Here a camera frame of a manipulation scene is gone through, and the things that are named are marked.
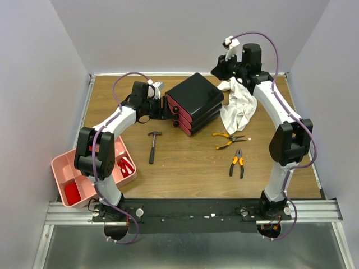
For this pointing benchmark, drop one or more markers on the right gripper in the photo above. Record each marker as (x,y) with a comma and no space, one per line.
(219,68)

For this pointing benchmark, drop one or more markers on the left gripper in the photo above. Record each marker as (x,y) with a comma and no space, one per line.
(164,112)

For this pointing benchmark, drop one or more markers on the pink top drawer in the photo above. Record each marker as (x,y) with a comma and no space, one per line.
(176,108)

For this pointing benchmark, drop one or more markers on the black drawer cabinet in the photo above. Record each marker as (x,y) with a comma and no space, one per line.
(200,98)

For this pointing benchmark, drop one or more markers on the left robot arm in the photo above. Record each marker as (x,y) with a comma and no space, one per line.
(95,149)

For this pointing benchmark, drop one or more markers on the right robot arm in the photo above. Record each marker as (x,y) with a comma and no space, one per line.
(292,138)

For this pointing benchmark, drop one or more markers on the pink middle drawer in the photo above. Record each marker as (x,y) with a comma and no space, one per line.
(191,121)

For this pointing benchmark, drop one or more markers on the white cloth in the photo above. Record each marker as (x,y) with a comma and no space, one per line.
(241,106)

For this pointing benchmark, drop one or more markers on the red white item in tray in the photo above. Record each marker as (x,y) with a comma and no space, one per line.
(126,167)

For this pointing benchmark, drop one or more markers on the orange black combination pliers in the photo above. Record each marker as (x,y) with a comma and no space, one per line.
(237,159)

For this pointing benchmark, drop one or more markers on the pink compartment tray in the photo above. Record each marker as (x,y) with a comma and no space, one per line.
(64,172)

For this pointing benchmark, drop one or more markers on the red block in tray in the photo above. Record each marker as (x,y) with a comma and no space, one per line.
(72,193)

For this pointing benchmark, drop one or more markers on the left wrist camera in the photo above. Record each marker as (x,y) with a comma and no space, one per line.
(154,89)

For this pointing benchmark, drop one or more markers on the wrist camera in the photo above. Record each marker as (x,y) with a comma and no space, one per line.
(154,89)
(231,44)

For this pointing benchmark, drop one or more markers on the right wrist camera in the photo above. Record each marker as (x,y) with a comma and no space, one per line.
(231,44)

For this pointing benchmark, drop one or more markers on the black handled hammer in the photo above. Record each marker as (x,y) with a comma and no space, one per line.
(154,134)

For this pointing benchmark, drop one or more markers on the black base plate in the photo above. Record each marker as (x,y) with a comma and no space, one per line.
(187,215)

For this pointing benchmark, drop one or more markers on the aluminium rail frame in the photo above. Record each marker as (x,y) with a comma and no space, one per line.
(191,167)

